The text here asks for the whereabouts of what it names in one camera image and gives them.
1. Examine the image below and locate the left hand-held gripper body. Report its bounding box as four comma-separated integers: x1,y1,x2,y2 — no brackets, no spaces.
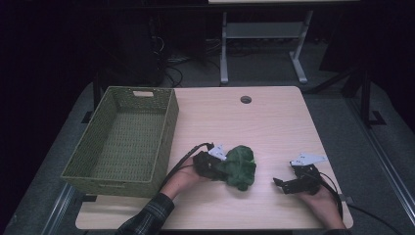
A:
192,143,228,181

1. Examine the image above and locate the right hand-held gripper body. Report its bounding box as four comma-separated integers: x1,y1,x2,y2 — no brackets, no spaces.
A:
281,153,329,196

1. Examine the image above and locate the green fuzzy plush cloth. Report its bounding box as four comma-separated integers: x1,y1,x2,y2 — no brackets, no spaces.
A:
213,145,257,192

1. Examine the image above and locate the person's left hand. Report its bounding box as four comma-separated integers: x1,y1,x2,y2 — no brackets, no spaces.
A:
160,164,210,201

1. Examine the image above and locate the person's right hand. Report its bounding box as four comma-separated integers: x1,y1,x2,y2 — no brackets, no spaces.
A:
298,185,346,230

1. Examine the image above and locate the green woven basket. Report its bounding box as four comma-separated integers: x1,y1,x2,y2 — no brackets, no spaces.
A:
60,85,180,199

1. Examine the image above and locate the black metal stand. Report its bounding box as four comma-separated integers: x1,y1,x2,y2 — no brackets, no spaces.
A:
357,70,388,129

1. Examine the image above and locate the dark equipment box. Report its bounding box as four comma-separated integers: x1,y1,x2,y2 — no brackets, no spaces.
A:
120,16,165,87

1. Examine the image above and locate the white metal desk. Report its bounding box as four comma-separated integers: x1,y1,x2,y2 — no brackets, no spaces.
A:
207,0,360,86

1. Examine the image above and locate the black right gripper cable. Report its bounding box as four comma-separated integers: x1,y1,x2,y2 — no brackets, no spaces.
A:
318,170,345,220

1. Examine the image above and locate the black floor cable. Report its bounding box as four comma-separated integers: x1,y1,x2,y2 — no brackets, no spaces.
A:
345,203,406,235

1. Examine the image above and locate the aluminium floor rail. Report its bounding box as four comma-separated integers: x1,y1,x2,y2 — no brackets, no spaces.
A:
346,97,415,227
41,182,76,235

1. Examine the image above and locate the tangle of floor cables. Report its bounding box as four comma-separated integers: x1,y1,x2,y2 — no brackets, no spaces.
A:
161,35,223,89

